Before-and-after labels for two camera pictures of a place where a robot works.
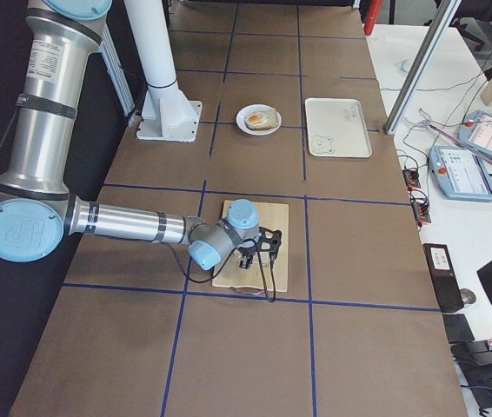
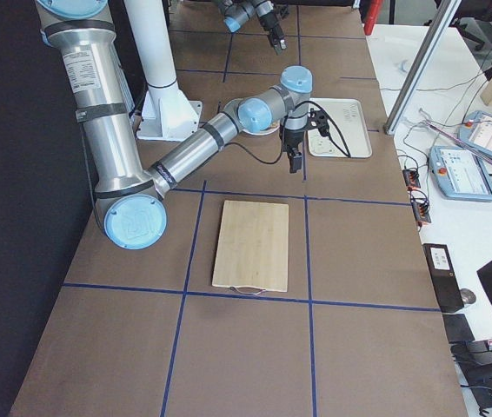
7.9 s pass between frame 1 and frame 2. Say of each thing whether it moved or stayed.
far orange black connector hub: stayed
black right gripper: moved
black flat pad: stayed
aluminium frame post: stayed
